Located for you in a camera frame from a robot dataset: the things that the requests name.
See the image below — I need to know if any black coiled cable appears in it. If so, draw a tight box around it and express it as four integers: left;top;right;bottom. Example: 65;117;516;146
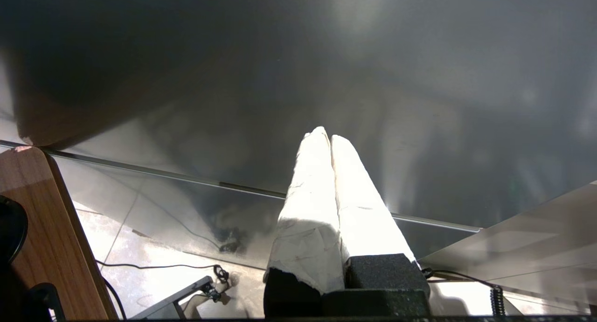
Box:
421;267;507;318

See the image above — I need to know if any brown wooden furniture panel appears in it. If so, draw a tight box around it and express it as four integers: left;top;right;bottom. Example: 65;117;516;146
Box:
0;145;119;322

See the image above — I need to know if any stainless steel appliance door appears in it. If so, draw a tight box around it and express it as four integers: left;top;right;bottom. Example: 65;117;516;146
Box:
0;0;597;276

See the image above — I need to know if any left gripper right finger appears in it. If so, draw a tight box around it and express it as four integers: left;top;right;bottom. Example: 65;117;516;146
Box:
330;134;430;305

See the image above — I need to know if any black rounded object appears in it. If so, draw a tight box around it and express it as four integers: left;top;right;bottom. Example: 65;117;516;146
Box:
0;195;29;266

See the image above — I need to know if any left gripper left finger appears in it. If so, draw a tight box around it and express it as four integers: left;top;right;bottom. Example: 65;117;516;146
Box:
264;126;346;319

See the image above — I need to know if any black floor cable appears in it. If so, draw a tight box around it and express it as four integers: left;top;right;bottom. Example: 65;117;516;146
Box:
96;260;231;287

